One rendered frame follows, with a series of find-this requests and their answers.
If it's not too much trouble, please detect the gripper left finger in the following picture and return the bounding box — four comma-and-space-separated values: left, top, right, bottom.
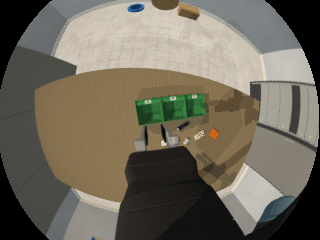
135, 126, 148, 152

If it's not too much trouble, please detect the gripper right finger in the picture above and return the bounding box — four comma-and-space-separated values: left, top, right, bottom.
161, 124, 179, 148

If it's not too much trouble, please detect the beige domino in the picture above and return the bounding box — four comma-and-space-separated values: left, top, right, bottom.
194, 130, 205, 141

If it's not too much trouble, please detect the green rack of three bins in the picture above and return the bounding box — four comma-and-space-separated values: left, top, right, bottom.
135, 94, 205, 126

